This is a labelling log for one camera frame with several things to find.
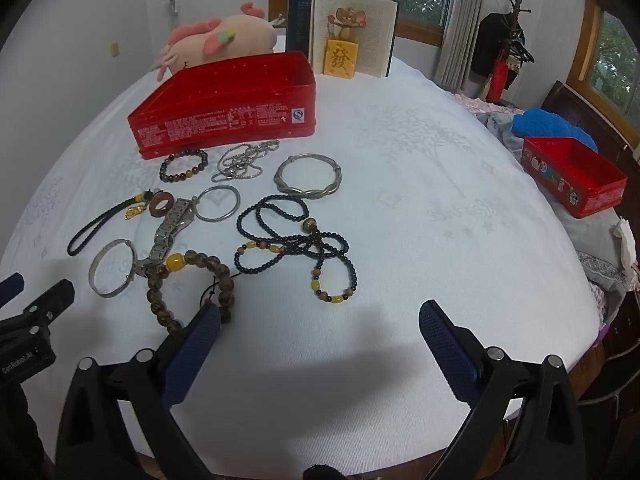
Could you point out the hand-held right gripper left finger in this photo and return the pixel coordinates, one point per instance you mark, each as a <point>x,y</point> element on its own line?
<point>192,355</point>

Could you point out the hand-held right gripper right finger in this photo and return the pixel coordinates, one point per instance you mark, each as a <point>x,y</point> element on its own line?
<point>447,355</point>

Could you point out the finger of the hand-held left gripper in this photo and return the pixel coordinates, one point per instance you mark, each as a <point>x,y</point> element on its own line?
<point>11,287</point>
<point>47,305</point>

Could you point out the thin silver bangle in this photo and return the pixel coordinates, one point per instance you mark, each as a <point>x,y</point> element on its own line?
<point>216,219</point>

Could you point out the twisted silver bangle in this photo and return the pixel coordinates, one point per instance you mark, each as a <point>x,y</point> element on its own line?
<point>305,192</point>

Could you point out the large red tin box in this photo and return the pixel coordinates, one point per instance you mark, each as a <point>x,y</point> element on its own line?
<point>225,120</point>

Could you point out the wide silver bangle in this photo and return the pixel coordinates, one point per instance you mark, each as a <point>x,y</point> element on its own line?
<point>95,270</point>

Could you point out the silver metal wristwatch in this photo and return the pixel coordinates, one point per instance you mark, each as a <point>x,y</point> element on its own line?
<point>167,227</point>

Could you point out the white cloth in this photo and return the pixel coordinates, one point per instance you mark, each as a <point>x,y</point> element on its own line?
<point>625,240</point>

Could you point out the small red tin box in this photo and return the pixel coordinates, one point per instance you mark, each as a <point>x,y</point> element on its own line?
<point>590,195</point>

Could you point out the grey cloth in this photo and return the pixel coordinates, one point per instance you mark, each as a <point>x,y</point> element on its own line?
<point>497,127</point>

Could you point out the blue cloth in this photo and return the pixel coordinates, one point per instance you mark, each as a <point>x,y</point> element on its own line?
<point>547,125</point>

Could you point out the pink quilt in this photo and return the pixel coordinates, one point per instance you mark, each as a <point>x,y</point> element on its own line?
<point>472,102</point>

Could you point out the dark wooden headboard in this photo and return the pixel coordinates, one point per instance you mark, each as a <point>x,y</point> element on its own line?
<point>615,130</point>

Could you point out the pink plush toy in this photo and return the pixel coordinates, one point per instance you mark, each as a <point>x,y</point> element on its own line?
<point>225,42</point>

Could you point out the coat rack with clothes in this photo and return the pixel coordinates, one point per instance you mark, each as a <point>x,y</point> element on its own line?
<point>500,45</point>

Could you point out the mouse figurine on yellow block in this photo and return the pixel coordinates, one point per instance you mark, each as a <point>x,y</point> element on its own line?
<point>340,57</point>

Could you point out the open book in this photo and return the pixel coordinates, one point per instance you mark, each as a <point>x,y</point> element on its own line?
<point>372,35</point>

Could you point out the beige curtain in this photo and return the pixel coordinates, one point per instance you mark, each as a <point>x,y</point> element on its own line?
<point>462,25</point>

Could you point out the yellow wall switch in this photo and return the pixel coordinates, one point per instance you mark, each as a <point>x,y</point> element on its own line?
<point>115,50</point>

